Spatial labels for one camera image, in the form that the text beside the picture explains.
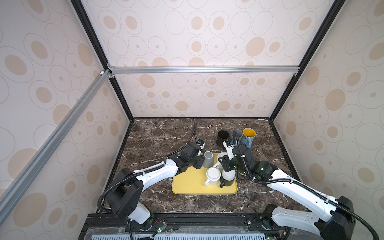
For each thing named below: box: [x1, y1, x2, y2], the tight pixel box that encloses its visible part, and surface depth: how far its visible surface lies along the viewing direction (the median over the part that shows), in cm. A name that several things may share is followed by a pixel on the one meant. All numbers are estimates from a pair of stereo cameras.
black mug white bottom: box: [219, 169, 236, 188], surface depth 83 cm
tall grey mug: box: [230, 128, 243, 143], surface depth 99 cm
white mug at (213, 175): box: [204, 167, 221, 187], surface depth 84 cm
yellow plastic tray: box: [172, 166, 238, 195], surface depth 86 cm
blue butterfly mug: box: [240, 127, 257, 149], surface depth 99 cm
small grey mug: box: [202, 151, 214, 169], surface depth 89 cm
